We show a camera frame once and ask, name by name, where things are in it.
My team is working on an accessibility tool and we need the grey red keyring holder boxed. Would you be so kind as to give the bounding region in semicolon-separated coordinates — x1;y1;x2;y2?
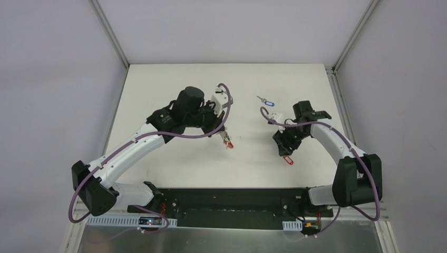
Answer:
219;131;234;149

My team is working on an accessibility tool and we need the red tag key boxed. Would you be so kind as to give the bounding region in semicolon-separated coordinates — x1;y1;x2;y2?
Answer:
283;155;294;165

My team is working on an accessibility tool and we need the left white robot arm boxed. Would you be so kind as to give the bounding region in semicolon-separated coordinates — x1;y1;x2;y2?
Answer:
69;83;233;223

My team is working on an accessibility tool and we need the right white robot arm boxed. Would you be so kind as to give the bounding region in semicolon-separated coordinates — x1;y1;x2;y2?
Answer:
264;101;382;216

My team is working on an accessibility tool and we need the blue tag key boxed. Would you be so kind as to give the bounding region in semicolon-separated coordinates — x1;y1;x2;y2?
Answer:
257;96;275;107

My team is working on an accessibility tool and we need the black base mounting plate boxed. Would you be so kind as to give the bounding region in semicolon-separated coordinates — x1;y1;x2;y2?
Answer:
127;188;333;230

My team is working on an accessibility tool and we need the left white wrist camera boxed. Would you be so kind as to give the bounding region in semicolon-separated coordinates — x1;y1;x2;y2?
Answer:
210;90;233;116

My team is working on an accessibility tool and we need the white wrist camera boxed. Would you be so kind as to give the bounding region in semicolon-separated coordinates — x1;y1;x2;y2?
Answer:
210;90;233;116
268;112;285;133

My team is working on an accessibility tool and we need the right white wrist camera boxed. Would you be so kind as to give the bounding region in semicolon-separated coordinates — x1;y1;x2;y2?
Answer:
268;112;285;133

